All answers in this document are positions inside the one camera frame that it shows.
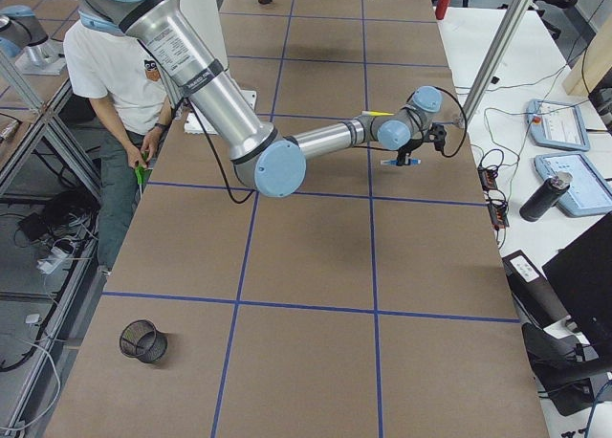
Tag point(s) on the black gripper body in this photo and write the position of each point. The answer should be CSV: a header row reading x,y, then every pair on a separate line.
x,y
407,150

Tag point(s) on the blue highlighter marker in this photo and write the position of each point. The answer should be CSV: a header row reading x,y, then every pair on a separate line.
x,y
393,162

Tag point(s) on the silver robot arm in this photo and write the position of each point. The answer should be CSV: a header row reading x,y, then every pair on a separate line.
x,y
262,159

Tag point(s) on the yellow highlighter marker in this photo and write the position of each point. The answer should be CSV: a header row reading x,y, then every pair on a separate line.
x,y
376,114

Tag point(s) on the upper blue teach pendant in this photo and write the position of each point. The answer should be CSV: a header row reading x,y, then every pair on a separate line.
x,y
556,125

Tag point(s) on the blue teach pendant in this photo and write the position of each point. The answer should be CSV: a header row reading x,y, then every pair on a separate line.
x,y
556,125
588,194

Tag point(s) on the black water bottle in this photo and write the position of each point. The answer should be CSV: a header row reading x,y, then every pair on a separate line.
x,y
546,196

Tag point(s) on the lower blue teach pendant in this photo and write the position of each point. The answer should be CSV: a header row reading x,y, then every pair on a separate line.
x,y
588,194

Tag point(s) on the person in white shirt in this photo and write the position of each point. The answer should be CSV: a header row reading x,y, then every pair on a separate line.
x,y
124,86

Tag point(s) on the right black mesh cup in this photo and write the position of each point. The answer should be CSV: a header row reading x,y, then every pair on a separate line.
x,y
142,341

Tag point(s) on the aluminium frame post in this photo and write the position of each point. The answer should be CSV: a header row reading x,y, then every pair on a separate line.
x,y
500,43

